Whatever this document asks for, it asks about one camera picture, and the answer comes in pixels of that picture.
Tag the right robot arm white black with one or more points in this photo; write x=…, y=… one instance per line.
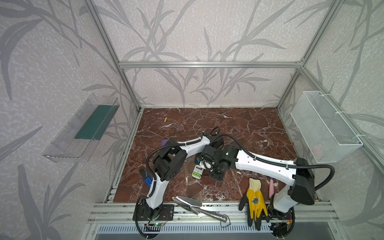
x=301, y=178

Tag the blue small box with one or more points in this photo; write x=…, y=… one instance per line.
x=146, y=177

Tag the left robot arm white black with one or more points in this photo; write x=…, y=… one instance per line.
x=164, y=164

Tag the clear acrylic wall shelf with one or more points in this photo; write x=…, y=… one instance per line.
x=65, y=148

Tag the yellow black work glove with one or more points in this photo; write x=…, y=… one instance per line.
x=256, y=204

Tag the white wire mesh basket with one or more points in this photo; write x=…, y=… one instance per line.
x=327, y=134

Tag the green battery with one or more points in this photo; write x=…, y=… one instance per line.
x=196, y=175

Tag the green mat on shelf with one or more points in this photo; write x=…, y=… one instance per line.
x=97, y=123

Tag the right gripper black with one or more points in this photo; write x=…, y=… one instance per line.
x=217, y=173

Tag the purple pink spatula left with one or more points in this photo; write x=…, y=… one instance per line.
x=163, y=142

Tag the metal garden trowel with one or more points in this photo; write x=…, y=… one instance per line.
x=196, y=208

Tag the red white remote control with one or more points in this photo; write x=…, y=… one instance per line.
x=199, y=170

